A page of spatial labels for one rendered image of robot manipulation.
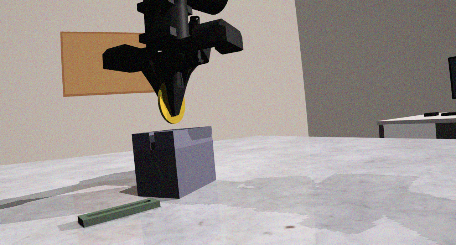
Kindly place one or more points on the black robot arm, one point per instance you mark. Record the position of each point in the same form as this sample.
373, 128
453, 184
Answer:
212, 7

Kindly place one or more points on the gold coin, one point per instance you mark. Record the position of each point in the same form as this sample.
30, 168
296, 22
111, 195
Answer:
165, 108

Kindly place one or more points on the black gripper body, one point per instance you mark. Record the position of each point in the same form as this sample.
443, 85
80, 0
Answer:
166, 27

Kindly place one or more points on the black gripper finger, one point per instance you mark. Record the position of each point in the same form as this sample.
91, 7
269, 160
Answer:
177, 69
153, 72

